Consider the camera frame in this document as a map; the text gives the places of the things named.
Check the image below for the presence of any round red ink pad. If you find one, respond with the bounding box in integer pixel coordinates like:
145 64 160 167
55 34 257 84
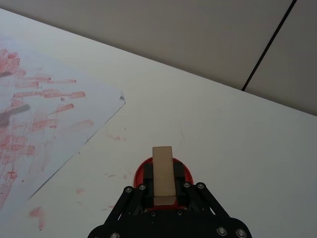
133 157 194 209

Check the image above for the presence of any pale wooden stamp block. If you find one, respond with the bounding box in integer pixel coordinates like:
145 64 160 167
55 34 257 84
152 146 177 207

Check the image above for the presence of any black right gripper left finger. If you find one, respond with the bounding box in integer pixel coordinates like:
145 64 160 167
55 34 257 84
87 161 155 238

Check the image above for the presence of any white paper with red stamps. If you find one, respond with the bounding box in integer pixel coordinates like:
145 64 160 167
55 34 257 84
0 37 127 214

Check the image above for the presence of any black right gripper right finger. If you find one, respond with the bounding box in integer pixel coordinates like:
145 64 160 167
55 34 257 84
172 161 253 238

